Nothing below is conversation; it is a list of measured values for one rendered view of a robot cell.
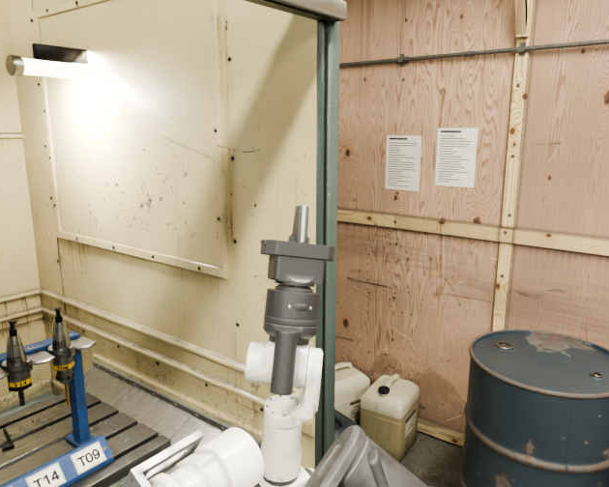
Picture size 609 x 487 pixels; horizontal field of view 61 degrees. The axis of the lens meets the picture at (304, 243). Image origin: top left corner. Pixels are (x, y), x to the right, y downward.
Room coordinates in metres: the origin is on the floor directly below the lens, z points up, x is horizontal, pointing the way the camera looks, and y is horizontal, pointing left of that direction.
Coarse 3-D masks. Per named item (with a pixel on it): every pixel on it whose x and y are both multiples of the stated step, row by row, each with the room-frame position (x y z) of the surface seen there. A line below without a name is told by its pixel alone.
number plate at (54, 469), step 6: (48, 468) 1.11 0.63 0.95; (54, 468) 1.12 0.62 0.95; (60, 468) 1.13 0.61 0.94; (36, 474) 1.09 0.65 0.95; (42, 474) 1.09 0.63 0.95; (48, 474) 1.10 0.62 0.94; (54, 474) 1.11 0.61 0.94; (60, 474) 1.11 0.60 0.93; (30, 480) 1.07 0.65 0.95; (36, 480) 1.08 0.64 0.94; (42, 480) 1.08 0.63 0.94; (48, 480) 1.09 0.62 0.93; (54, 480) 1.10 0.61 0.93; (60, 480) 1.11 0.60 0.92; (30, 486) 1.06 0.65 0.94; (36, 486) 1.07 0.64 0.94; (42, 486) 1.08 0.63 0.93; (48, 486) 1.08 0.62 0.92; (54, 486) 1.09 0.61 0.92
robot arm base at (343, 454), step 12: (348, 432) 0.62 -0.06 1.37; (360, 432) 0.60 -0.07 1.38; (336, 444) 0.62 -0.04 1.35; (348, 444) 0.58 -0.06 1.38; (360, 444) 0.58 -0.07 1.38; (324, 456) 0.63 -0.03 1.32; (336, 456) 0.58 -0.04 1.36; (348, 456) 0.57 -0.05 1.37; (360, 456) 0.57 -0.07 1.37; (324, 468) 0.59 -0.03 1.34; (336, 468) 0.56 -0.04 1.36; (348, 468) 0.56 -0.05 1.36; (312, 480) 0.59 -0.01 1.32; (324, 480) 0.55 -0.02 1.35; (336, 480) 0.55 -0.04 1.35
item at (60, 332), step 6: (54, 324) 1.21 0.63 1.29; (60, 324) 1.22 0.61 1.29; (54, 330) 1.21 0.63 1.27; (60, 330) 1.21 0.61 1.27; (66, 330) 1.22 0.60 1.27; (54, 336) 1.21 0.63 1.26; (60, 336) 1.21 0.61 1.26; (66, 336) 1.22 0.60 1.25; (54, 342) 1.21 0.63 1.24; (60, 342) 1.21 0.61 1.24; (66, 342) 1.22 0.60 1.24; (54, 348) 1.21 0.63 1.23; (60, 348) 1.21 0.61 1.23
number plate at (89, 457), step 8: (88, 448) 1.19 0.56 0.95; (96, 448) 1.20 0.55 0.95; (72, 456) 1.16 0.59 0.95; (80, 456) 1.17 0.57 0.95; (88, 456) 1.18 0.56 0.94; (96, 456) 1.19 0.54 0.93; (104, 456) 1.20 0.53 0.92; (80, 464) 1.16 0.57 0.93; (88, 464) 1.17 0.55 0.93; (96, 464) 1.18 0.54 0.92; (80, 472) 1.14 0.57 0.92
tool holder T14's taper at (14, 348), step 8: (8, 336) 1.13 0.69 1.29; (16, 336) 1.13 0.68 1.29; (8, 344) 1.13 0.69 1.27; (16, 344) 1.13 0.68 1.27; (8, 352) 1.12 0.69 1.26; (16, 352) 1.12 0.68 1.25; (24, 352) 1.14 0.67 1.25; (8, 360) 1.12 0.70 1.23; (16, 360) 1.12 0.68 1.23; (24, 360) 1.13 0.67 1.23
